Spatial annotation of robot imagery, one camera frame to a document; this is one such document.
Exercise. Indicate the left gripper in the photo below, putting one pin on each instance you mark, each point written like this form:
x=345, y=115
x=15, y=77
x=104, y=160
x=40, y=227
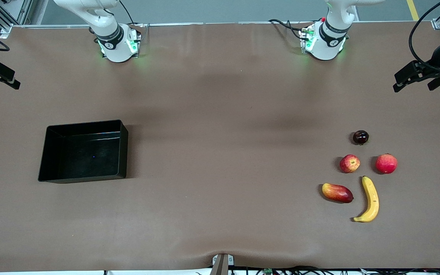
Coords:
x=436, y=63

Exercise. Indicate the red yellow apple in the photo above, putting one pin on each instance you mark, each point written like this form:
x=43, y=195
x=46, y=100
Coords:
x=350, y=164

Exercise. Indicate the black plastic box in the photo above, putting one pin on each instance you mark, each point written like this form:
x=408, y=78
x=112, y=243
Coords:
x=84, y=152

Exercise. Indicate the yellow banana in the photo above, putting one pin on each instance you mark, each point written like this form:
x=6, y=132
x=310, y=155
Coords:
x=372, y=198

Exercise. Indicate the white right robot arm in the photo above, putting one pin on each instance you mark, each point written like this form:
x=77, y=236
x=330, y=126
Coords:
x=109, y=36

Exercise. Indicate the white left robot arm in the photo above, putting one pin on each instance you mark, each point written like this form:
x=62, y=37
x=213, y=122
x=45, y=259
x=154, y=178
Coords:
x=329, y=38

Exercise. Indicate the dark purple plum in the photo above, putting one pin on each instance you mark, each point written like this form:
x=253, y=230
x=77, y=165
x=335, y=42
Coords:
x=360, y=137

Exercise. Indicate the red yellow mango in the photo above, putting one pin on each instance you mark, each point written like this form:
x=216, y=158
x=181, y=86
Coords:
x=337, y=193

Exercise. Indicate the metal table clamp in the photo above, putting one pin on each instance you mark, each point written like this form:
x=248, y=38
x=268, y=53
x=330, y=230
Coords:
x=221, y=263

